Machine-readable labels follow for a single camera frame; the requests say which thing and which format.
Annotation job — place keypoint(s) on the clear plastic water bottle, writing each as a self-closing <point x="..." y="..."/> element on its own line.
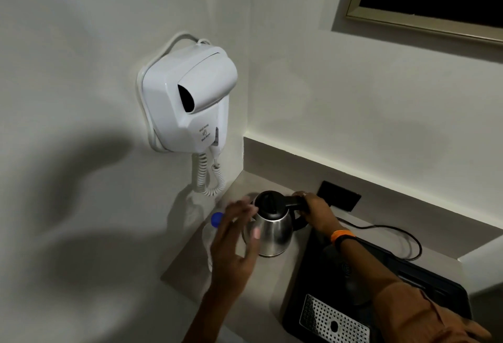
<point x="207" y="244"/>

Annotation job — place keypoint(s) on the white wall-mounted hair dryer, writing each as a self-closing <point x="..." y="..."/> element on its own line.
<point x="184" y="95"/>

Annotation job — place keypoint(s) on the blue bottle cap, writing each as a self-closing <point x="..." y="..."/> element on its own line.
<point x="216" y="219"/>

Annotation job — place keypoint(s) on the person's right forearm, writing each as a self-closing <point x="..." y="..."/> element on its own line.
<point x="365" y="272"/>

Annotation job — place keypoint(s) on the gold framed abstract picture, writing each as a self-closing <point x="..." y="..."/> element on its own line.
<point x="416" y="16"/>

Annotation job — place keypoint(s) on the perforated metal drip plate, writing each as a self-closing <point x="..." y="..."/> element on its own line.
<point x="318" y="321"/>

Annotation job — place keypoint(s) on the person's right hand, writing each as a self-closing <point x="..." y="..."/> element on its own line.
<point x="318" y="215"/>

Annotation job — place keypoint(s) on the black plastic tray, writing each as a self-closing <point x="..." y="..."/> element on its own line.
<point x="306" y="276"/>

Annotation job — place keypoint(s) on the person's left forearm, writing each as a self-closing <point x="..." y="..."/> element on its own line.
<point x="210" y="319"/>

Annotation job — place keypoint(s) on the person's left hand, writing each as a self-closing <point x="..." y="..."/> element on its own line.
<point x="233" y="256"/>

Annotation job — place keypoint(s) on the orange and black wristband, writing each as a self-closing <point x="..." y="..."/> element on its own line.
<point x="340" y="236"/>

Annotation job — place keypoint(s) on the black wall outlet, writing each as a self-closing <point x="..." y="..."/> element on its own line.
<point x="338" y="196"/>

